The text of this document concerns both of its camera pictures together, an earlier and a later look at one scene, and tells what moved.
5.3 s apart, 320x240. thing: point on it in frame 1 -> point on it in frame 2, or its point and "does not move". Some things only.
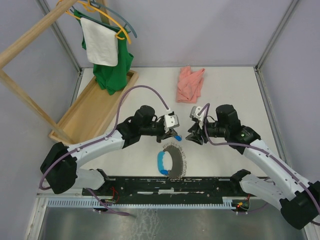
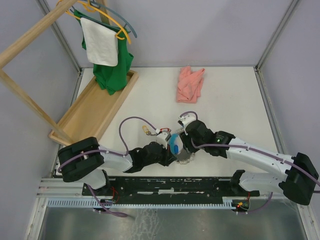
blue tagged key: x=178 y=138 -> x=176 y=149
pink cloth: x=189 y=85 does not move
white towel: x=101 y=43 does not move
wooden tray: x=94 y=113 does not move
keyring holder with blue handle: x=179 y=165 -> x=183 y=156
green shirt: x=111 y=78 does not move
